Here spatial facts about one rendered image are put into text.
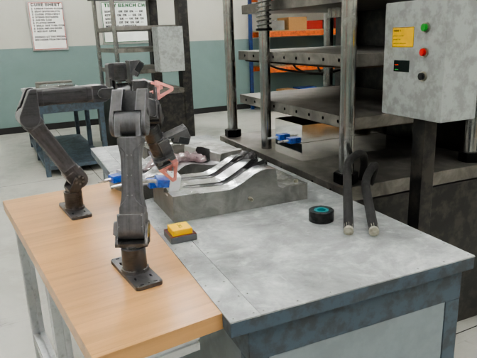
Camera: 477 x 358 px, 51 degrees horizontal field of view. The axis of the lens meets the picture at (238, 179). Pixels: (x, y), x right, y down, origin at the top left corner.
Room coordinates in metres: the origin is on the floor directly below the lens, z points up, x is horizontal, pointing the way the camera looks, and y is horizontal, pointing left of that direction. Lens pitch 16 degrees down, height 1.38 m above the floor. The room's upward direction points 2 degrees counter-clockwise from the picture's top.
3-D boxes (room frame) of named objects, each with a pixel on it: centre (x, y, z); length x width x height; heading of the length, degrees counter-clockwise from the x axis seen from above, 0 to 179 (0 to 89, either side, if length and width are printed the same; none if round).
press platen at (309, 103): (2.67, -0.58, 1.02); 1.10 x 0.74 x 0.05; 23
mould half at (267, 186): (1.75, 0.03, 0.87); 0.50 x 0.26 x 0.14; 113
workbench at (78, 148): (6.16, 2.13, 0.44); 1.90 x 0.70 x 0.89; 26
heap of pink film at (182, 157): (2.04, 0.25, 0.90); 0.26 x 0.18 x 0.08; 131
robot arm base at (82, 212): (1.70, 0.59, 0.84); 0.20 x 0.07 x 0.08; 31
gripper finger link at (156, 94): (1.85, 0.27, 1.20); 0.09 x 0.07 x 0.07; 121
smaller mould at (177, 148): (2.49, 0.37, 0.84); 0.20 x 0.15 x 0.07; 113
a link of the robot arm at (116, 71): (1.80, 0.44, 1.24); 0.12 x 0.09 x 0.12; 121
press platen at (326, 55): (2.67, -0.58, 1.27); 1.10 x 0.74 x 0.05; 23
